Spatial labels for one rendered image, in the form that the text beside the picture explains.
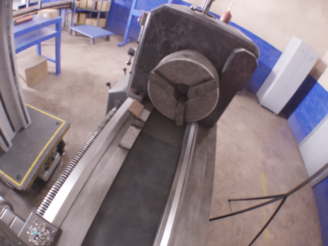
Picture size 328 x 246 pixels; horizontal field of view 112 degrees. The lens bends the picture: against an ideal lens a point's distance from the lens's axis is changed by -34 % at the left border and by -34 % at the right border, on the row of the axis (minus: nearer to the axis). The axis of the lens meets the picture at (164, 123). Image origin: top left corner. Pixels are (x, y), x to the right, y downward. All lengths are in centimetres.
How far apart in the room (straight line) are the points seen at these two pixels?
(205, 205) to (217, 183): 122
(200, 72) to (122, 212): 57
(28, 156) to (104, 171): 84
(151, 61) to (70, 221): 71
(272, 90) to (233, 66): 344
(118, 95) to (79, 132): 92
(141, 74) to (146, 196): 56
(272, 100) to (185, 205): 380
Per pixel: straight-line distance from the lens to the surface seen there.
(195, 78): 55
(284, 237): 241
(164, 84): 54
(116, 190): 70
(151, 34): 76
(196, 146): 80
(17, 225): 66
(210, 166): 78
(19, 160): 136
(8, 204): 81
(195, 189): 67
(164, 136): 93
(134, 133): 73
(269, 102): 423
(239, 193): 202
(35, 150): 135
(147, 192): 72
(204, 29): 71
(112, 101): 104
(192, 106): 60
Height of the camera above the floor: 138
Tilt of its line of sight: 42 degrees down
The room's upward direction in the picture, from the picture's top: 24 degrees clockwise
